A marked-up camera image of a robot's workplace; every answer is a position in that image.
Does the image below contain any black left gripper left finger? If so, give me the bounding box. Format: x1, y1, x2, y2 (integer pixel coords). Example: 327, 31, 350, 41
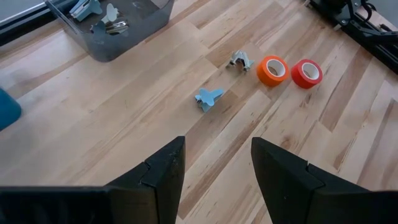
107, 136, 187, 224

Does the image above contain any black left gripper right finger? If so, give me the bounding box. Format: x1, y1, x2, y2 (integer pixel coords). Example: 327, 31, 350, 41
251, 137, 371, 224

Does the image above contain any light blue staple remover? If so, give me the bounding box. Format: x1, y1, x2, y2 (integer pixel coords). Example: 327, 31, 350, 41
68, 0, 103, 22
194, 88, 225, 113

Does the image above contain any red tape roll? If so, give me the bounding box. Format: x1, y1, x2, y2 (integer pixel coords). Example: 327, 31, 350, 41
290, 58, 324, 90

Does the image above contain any silver staple remover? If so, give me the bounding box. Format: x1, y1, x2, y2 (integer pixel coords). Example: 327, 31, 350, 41
101, 2, 130, 35
226, 49, 255, 72

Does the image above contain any orange tape roll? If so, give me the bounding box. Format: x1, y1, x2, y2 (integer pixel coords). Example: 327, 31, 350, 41
256, 55, 290, 88

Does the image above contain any grey translucent plastic bin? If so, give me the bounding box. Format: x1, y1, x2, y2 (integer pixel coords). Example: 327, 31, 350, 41
45, 0, 175, 63

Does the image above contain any blue plastic bin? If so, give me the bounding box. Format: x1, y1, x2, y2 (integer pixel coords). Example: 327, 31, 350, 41
0, 88, 22, 131

